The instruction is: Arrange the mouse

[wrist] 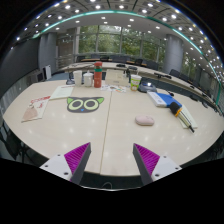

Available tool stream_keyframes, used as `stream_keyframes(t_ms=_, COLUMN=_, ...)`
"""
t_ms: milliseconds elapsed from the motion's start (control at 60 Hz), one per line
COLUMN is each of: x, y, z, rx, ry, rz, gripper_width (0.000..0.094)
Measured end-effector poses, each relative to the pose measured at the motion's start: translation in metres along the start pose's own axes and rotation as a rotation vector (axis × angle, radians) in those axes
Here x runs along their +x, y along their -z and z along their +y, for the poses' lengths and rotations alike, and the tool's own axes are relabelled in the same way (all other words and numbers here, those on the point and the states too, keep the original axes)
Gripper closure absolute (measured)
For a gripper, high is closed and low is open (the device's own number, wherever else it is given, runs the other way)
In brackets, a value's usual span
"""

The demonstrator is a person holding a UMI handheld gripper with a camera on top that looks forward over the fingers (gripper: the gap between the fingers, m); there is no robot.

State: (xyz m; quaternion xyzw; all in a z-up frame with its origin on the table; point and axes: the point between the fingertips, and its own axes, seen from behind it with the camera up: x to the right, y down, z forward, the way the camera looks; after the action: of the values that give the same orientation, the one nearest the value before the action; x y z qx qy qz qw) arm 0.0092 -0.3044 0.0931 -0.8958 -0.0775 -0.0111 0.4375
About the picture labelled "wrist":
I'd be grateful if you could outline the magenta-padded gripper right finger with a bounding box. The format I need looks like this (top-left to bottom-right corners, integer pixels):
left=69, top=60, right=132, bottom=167
left=132, top=143, right=183, bottom=187

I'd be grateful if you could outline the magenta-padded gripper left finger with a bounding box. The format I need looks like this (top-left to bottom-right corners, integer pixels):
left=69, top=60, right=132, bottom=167
left=39, top=142, right=92, bottom=186

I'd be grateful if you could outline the pink computer mouse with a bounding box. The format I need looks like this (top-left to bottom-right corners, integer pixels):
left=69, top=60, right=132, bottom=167
left=134, top=114, right=156, bottom=127

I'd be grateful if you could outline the cat-face mouse pad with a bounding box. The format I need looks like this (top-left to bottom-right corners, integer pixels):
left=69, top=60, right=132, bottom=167
left=66, top=96, right=105, bottom=114

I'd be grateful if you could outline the pink paper fan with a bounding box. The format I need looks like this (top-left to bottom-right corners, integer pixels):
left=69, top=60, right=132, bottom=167
left=21, top=105, right=39, bottom=122

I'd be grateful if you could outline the red and white magazine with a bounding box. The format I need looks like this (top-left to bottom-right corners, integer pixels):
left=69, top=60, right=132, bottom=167
left=21, top=95, right=52, bottom=123

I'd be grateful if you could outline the blue and white book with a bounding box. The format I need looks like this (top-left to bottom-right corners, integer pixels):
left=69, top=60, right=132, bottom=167
left=146, top=91, right=183, bottom=109

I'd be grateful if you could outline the white printed paper sheet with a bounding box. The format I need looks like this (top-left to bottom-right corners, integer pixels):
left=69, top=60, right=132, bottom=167
left=49, top=85, right=75, bottom=101

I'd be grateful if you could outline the dark grey conference phone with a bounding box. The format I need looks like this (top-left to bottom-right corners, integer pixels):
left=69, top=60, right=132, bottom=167
left=137, top=81, right=158, bottom=94

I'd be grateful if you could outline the green-print paper cup with straw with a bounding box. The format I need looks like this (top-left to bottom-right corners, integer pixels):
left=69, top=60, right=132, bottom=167
left=129, top=73, right=143, bottom=92

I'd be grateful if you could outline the stack of white paper cups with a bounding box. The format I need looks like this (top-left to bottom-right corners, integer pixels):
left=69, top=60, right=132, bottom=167
left=72, top=70, right=83, bottom=87

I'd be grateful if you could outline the white lidded mug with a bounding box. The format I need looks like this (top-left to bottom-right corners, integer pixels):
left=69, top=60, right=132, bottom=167
left=82, top=71, right=95, bottom=88

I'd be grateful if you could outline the black tabletop microphone console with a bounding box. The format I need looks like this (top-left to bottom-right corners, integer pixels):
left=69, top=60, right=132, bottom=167
left=153, top=72, right=173, bottom=80

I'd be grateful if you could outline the colourful sticker sheet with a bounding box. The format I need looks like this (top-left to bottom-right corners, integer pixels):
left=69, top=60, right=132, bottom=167
left=100, top=84, right=128, bottom=94

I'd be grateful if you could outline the grey box monitor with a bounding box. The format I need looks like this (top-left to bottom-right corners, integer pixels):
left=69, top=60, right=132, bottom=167
left=31, top=70, right=46, bottom=84

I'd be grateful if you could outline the white floor appliance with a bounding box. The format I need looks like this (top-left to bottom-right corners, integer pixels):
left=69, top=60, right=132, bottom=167
left=44, top=64, right=53, bottom=81

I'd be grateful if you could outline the group of dark office chairs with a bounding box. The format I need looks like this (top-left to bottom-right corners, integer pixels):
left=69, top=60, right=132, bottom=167
left=75, top=53, right=221, bottom=111

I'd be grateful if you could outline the red bottle with green band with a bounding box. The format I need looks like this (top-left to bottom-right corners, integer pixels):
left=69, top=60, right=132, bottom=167
left=93, top=61, right=104, bottom=89

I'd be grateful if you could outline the group of ceiling lights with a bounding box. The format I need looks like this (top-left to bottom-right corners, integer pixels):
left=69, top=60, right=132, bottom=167
left=13, top=0, right=224, bottom=78

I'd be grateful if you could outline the black microphone with yellow ring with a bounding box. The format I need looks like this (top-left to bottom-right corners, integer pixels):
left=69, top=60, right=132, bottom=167
left=169, top=101, right=196, bottom=134

